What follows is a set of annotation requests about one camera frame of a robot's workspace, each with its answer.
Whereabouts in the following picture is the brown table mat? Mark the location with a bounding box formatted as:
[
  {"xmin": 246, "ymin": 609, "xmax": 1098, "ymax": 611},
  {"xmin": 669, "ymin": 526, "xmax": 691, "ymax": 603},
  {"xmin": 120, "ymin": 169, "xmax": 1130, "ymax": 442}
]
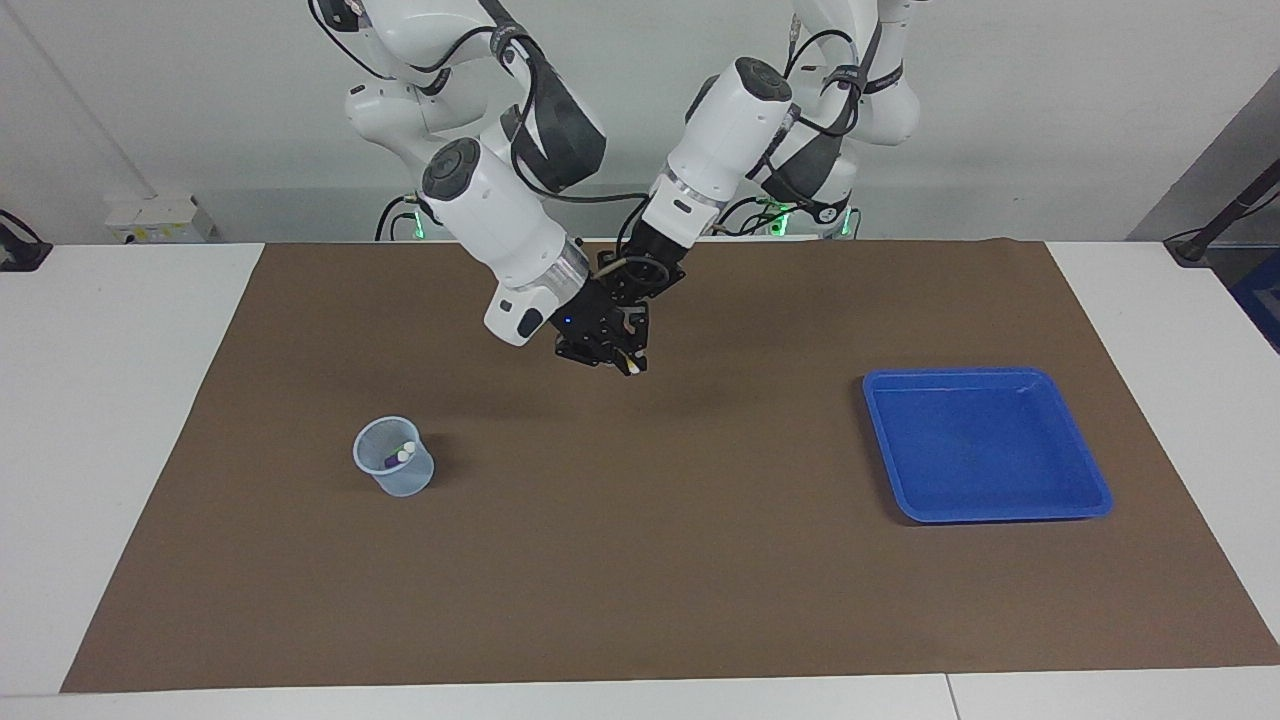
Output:
[{"xmin": 60, "ymin": 238, "xmax": 1280, "ymax": 694}]

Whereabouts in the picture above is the translucent plastic cup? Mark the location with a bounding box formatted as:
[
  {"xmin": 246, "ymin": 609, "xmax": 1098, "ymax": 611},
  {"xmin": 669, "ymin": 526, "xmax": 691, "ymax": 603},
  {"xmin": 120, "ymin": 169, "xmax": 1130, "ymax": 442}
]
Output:
[{"xmin": 352, "ymin": 416, "xmax": 436, "ymax": 498}]

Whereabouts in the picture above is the blue plastic tray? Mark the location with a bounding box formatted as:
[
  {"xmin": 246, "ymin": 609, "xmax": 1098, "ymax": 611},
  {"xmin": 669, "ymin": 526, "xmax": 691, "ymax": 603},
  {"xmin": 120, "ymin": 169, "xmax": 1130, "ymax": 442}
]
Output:
[{"xmin": 862, "ymin": 367, "xmax": 1114, "ymax": 525}]

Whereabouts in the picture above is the black stand pole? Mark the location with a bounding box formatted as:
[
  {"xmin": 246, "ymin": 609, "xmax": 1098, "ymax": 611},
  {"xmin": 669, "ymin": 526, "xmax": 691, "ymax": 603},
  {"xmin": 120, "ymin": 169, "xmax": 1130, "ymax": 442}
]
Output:
[{"xmin": 1165, "ymin": 160, "xmax": 1280, "ymax": 267}]

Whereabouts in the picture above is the black table clamp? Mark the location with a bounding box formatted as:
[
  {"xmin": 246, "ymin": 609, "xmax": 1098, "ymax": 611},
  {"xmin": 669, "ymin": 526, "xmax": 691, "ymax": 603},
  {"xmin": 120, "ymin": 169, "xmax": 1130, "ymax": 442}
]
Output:
[{"xmin": 0, "ymin": 208, "xmax": 53, "ymax": 273}]

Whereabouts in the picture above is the blue crate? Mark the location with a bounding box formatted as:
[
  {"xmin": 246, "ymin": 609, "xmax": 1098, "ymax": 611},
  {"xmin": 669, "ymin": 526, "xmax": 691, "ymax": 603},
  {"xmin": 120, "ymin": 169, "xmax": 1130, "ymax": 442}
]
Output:
[{"xmin": 1228, "ymin": 250, "xmax": 1280, "ymax": 353}]

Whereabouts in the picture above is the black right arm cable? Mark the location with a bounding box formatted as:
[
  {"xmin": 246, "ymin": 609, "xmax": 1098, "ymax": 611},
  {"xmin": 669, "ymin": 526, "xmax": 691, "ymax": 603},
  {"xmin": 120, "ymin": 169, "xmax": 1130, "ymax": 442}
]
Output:
[{"xmin": 490, "ymin": 20, "xmax": 651, "ymax": 261}]

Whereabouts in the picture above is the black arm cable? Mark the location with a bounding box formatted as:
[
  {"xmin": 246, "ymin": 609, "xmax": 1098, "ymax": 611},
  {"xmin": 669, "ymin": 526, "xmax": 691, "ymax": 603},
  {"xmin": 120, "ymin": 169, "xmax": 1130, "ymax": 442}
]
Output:
[
  {"xmin": 490, "ymin": 20, "xmax": 651, "ymax": 261},
  {"xmin": 785, "ymin": 0, "xmax": 886, "ymax": 136}
]

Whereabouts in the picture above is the black left base cable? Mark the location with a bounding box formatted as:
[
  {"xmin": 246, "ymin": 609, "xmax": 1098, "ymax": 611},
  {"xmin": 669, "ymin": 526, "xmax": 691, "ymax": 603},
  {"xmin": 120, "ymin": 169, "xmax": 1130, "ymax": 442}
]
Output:
[{"xmin": 720, "ymin": 195, "xmax": 801, "ymax": 237}]

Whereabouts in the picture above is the black base cable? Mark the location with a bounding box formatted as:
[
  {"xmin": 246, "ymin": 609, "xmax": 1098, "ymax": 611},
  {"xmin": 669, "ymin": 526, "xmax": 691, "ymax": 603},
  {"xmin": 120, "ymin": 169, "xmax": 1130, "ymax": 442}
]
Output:
[
  {"xmin": 720, "ymin": 195, "xmax": 801, "ymax": 237},
  {"xmin": 375, "ymin": 193, "xmax": 421, "ymax": 242}
]

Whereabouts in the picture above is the black right base cable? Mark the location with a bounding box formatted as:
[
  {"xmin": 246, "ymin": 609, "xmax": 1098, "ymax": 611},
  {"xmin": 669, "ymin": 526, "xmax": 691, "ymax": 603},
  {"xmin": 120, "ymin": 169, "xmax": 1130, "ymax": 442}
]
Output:
[{"xmin": 375, "ymin": 193, "xmax": 421, "ymax": 242}]

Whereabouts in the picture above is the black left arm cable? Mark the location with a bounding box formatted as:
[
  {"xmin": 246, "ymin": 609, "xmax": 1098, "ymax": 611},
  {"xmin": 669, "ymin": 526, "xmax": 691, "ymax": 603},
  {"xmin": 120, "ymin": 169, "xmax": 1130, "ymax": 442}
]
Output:
[{"xmin": 785, "ymin": 0, "xmax": 886, "ymax": 136}]

